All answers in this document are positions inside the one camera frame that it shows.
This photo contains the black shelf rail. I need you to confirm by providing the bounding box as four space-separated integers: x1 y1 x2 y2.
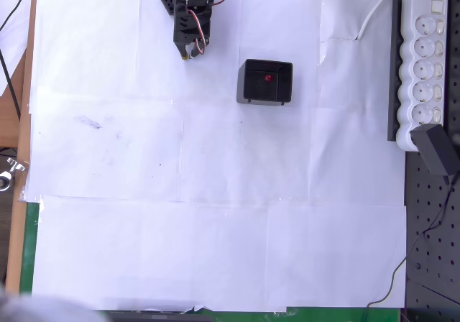
387 0 403 143

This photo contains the black box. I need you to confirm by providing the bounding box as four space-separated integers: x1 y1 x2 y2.
236 58 294 108

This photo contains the metal clamp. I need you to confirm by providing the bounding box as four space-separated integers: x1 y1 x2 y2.
0 157 29 193

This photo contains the black power adapter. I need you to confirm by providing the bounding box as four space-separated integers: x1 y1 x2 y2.
409 123 457 176

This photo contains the loose white paper sheet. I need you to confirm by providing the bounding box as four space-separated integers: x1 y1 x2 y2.
0 0 34 98

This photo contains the white paper table cover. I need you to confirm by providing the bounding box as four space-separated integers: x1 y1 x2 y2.
27 0 409 312

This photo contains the black pegboard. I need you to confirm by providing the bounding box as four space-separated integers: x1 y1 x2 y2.
404 149 460 322

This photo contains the dark flat device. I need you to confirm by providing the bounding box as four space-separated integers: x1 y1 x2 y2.
107 310 213 322

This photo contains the red white servo wire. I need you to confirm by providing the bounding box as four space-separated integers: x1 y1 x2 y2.
188 8 208 55

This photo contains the thin black adapter cable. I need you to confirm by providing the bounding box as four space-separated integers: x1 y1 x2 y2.
361 173 459 322

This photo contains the white power strip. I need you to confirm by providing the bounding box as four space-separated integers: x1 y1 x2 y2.
395 0 449 153

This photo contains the white power cable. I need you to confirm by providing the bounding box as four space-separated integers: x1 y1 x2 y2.
355 0 432 41

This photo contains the green cutting mat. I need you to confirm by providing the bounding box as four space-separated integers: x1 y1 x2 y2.
19 201 402 322

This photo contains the blurred grey object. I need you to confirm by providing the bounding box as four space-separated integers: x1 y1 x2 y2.
0 282 105 322

